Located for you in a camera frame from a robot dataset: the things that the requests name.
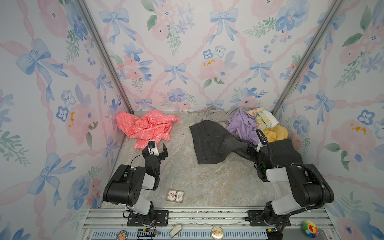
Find aluminium corner post left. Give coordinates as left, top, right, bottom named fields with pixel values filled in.
left=74, top=0, right=135, bottom=114

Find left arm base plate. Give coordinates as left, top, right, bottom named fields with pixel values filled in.
left=123, top=210, right=169, bottom=228

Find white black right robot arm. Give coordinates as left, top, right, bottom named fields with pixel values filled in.
left=193, top=140, right=335, bottom=227

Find purple cloth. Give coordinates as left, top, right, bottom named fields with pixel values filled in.
left=227, top=108, right=260, bottom=145

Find pink patterned cloth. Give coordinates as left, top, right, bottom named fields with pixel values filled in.
left=116, top=110, right=181, bottom=150

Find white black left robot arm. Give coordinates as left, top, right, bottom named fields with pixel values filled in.
left=103, top=146, right=169, bottom=228

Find round green badge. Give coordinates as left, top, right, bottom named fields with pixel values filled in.
left=116, top=230, right=129, bottom=240

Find round tan badge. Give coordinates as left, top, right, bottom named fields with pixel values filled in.
left=211, top=226, right=224, bottom=240

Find black corrugated cable hose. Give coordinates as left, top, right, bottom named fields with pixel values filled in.
left=255, top=128, right=335, bottom=211

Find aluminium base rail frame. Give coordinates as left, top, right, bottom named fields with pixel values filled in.
left=77, top=207, right=340, bottom=240

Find grey knit garment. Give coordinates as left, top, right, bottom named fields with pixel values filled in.
left=198, top=106, right=237, bottom=122

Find small printed card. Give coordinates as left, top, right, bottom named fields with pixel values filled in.
left=166, top=189, right=185, bottom=204

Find dark grey denim jeans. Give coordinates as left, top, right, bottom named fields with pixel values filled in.
left=190, top=120, right=303, bottom=169

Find aluminium corner post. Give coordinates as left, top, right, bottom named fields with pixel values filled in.
left=272, top=0, right=345, bottom=115
left=74, top=0, right=135, bottom=114

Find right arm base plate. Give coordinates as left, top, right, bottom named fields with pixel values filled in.
left=245, top=210, right=285, bottom=228

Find aluminium corner post right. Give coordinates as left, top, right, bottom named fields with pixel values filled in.
left=272, top=0, right=345, bottom=115

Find pastel floral cloth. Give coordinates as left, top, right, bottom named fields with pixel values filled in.
left=246, top=107, right=279, bottom=131

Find mustard yellow cloth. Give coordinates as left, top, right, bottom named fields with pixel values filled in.
left=263, top=125, right=288, bottom=143

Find white plastic clip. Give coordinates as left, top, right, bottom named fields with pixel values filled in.
left=169, top=224, right=183, bottom=239

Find colourful flower toy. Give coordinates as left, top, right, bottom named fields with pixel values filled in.
left=302, top=220, right=320, bottom=238

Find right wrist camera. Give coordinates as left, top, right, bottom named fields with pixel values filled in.
left=257, top=141, right=268, bottom=152

